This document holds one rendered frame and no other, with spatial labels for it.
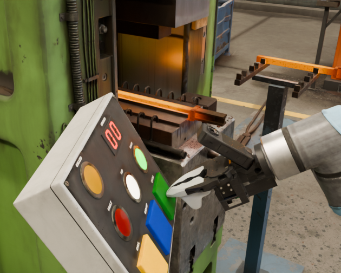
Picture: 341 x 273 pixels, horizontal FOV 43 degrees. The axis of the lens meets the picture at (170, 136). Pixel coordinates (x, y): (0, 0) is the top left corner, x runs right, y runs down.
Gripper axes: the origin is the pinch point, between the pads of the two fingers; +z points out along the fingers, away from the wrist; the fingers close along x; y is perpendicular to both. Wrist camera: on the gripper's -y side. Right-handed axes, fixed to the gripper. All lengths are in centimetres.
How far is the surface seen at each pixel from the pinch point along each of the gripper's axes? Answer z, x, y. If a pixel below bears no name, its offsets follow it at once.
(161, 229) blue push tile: 1.2, -11.2, 0.8
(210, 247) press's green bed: 19, 54, 58
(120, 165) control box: 2.0, -9.2, -13.0
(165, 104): 5.3, 49.2, -1.4
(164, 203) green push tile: 1.3, -3.5, 0.6
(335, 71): -48, 85, 27
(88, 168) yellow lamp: 1.6, -19.7, -18.9
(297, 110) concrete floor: -33, 302, 137
